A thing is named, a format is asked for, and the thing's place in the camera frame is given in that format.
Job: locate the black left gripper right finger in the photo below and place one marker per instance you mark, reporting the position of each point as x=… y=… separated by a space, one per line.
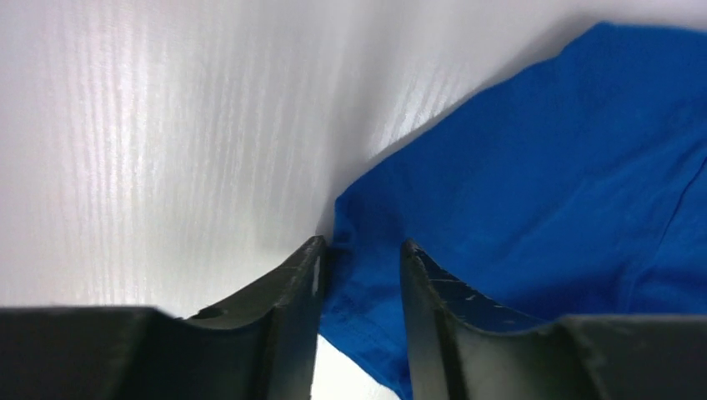
x=464 y=345

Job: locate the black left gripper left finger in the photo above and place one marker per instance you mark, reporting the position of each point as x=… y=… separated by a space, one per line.
x=259 y=343

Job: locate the blue panda print t-shirt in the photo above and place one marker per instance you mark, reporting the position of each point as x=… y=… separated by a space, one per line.
x=576 y=186

